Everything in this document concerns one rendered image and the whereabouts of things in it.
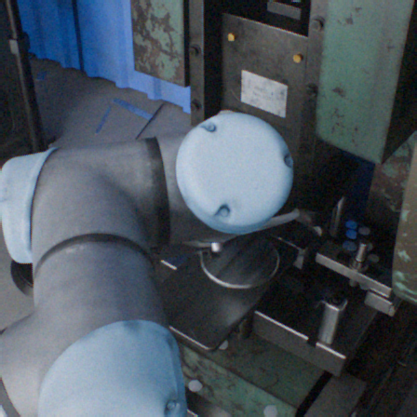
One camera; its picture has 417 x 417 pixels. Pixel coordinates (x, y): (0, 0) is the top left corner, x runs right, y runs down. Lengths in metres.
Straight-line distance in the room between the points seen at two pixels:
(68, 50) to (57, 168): 2.80
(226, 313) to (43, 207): 0.56
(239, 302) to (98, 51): 2.23
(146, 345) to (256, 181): 0.13
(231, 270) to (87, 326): 0.67
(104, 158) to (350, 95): 0.37
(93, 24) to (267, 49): 2.21
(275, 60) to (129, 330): 0.55
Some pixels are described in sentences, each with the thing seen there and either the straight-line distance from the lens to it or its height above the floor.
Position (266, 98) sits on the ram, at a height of 1.06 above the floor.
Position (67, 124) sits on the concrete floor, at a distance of 2.76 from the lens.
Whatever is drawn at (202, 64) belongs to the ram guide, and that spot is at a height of 1.10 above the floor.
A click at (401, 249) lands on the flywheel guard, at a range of 0.43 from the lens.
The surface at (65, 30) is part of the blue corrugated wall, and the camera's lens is 3.13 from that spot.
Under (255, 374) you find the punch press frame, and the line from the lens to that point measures 0.99.
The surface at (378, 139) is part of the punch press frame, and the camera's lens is 0.70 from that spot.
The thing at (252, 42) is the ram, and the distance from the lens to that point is 0.79.
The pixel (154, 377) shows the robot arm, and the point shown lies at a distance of 0.28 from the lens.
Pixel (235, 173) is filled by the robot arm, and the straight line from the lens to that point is 0.37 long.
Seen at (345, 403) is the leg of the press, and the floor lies 0.64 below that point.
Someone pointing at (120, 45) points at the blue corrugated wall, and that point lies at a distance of 2.83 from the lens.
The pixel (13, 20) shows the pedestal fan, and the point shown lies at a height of 0.90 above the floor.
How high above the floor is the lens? 1.48
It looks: 42 degrees down
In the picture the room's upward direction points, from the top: straight up
